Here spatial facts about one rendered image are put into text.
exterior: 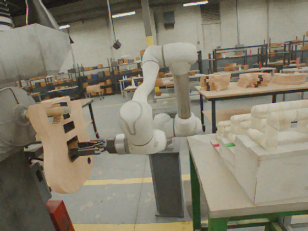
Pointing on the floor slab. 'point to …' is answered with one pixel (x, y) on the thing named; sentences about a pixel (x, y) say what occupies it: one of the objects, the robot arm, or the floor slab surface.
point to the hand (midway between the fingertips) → (75, 148)
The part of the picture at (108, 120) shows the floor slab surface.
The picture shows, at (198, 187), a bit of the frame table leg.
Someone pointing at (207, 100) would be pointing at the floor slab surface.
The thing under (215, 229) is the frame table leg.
